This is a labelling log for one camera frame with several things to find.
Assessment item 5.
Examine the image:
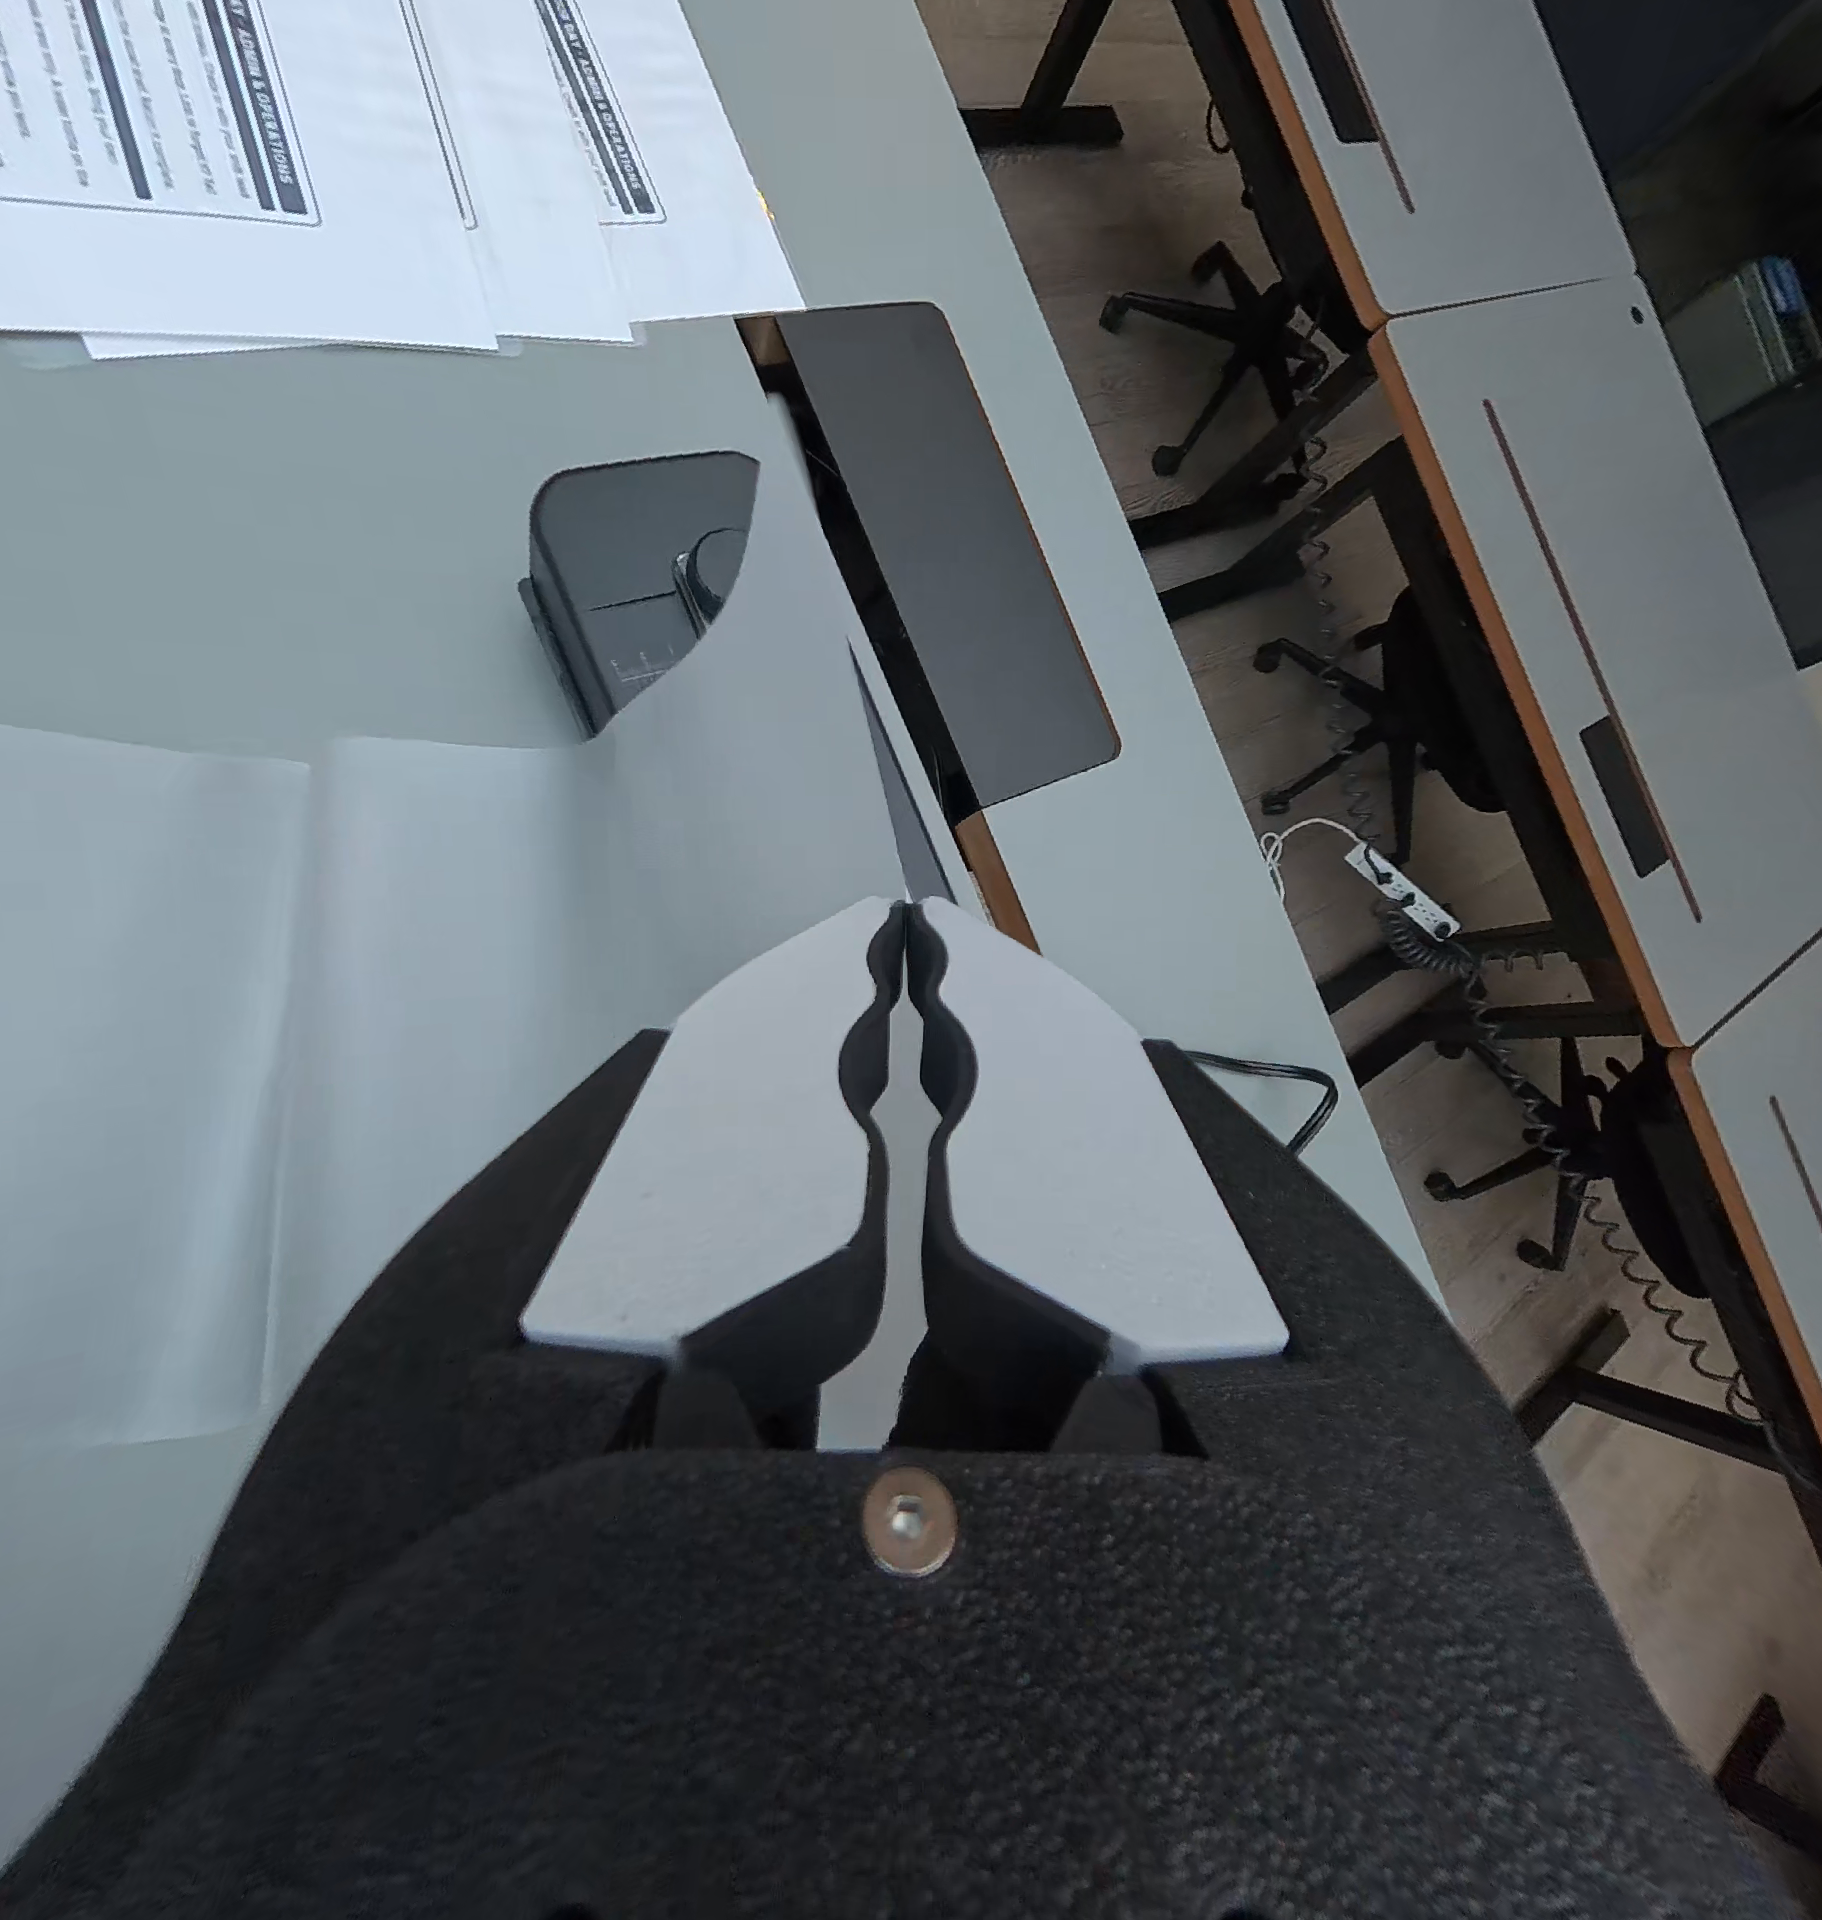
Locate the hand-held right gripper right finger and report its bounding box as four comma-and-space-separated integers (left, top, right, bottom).
902, 897, 1292, 1451

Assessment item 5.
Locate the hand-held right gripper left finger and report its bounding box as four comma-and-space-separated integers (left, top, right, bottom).
519, 897, 913, 1451

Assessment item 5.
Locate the white power strip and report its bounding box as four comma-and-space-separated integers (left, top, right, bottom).
1345, 841, 1461, 942

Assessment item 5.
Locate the black coiled cable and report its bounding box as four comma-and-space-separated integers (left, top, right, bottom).
1376, 897, 1804, 1448
1297, 450, 1360, 759

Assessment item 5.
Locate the black office chair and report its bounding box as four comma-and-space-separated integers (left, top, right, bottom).
1423, 1035, 1715, 1299
1253, 589, 1475, 822
1097, 245, 1378, 483

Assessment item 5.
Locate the dark partition panel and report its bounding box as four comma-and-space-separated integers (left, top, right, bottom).
1539, 0, 1822, 669

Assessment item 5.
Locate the black cable tray flap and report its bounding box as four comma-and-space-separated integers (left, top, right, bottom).
774, 301, 1124, 812

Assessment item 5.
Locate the printed paper sheet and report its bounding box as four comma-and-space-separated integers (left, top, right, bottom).
401, 0, 808, 346
0, 0, 502, 362

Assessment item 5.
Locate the orange-edged grey desk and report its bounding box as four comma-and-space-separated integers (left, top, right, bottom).
1368, 274, 1822, 1053
1665, 885, 1822, 1598
1226, 0, 1636, 320

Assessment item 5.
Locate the black power cable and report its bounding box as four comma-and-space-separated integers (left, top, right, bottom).
1190, 1048, 1341, 1166

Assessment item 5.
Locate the clear plastic sheet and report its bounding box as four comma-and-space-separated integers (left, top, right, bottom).
0, 312, 926, 1451

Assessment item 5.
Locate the black device with knob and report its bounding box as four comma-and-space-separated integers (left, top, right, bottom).
516, 450, 763, 742

